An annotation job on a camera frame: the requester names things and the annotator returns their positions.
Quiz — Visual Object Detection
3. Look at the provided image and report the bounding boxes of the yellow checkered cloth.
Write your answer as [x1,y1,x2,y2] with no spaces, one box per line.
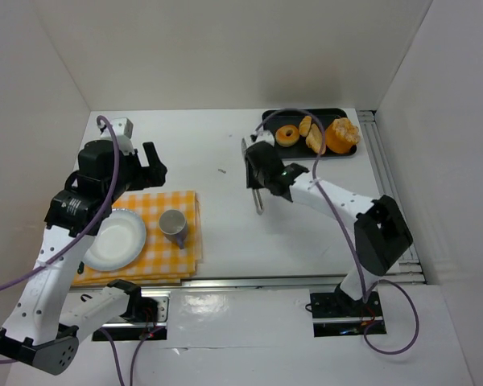
[72,191,202,286]

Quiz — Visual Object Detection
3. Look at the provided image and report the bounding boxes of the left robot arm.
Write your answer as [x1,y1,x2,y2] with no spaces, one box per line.
[0,139,167,376]

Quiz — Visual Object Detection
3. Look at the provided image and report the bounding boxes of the white paper plate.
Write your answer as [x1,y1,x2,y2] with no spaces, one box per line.
[83,208,147,272]

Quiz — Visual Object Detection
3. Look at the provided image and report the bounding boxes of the aluminium rail frame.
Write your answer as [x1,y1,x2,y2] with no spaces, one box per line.
[356,110,427,285]

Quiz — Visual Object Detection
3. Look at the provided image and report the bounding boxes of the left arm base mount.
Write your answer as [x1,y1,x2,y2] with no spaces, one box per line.
[102,295,170,342]

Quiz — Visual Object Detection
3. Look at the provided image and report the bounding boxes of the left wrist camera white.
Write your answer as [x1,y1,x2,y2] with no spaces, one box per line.
[97,116,134,155]

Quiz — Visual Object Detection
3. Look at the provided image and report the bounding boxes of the purple mug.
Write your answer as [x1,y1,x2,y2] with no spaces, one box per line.
[159,209,188,249]

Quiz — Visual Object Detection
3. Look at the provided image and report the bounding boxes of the wedge-shaped bread slice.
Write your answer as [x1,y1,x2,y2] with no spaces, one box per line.
[305,123,326,155]

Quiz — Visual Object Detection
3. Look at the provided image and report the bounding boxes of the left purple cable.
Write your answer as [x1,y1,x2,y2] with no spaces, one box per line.
[0,115,121,298]

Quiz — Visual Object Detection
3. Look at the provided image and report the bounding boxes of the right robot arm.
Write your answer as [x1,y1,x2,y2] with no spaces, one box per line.
[241,141,413,302]

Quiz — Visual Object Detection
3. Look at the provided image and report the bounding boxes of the small oval bread roll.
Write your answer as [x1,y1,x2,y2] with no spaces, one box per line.
[299,116,312,138]

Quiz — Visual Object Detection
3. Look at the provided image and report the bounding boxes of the glazed ring donut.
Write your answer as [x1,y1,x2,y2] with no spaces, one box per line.
[275,125,300,147]

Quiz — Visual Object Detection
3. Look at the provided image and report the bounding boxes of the black baking tray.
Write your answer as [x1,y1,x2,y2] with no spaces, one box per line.
[262,109,361,160]

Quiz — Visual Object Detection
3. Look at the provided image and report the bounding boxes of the orange cupcake-shaped bread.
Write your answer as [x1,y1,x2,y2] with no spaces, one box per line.
[325,117,361,154]

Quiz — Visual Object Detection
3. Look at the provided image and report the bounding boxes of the stainless steel tongs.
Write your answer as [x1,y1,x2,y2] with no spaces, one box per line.
[241,137,264,216]

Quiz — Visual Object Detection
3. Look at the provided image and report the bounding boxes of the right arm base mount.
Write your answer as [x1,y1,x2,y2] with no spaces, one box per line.
[304,291,386,338]

